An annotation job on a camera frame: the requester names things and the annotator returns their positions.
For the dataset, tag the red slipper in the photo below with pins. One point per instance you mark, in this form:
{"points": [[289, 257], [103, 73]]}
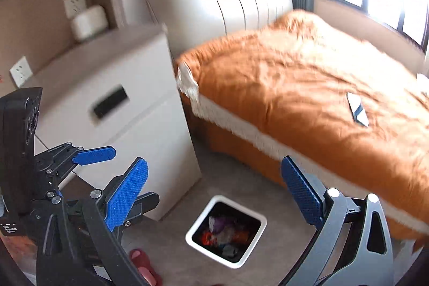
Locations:
{"points": [[145, 267]]}

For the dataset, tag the orange bed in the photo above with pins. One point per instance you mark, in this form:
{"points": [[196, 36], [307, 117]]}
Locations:
{"points": [[301, 78]]}

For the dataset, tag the white toaster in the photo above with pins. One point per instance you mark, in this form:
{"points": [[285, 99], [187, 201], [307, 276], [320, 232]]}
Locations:
{"points": [[88, 23]]}

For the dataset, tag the white trash bin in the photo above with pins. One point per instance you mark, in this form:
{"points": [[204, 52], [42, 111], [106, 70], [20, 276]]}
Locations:
{"points": [[201, 220]]}

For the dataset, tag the white wall socket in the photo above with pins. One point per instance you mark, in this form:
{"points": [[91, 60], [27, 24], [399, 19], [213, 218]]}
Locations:
{"points": [[20, 71], [75, 4]]}

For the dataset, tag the white card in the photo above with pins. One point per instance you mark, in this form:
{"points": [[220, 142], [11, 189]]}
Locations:
{"points": [[358, 110]]}

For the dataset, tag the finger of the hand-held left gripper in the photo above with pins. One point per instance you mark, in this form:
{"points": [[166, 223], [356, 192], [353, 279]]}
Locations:
{"points": [[95, 153], [147, 201]]}

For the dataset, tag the red snack bag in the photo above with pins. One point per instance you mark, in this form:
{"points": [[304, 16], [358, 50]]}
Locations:
{"points": [[207, 238]]}

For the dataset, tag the purple snack wrapper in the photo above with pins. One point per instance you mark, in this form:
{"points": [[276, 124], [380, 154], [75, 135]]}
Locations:
{"points": [[220, 224]]}

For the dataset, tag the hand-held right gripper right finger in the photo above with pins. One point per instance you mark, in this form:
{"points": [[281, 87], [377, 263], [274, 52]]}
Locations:
{"points": [[301, 195]]}

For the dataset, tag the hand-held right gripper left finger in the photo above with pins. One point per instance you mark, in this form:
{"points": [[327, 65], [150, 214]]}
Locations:
{"points": [[127, 195]]}

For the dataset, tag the white bedside cabinet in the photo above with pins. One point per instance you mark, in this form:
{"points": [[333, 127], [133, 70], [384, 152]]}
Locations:
{"points": [[150, 145]]}

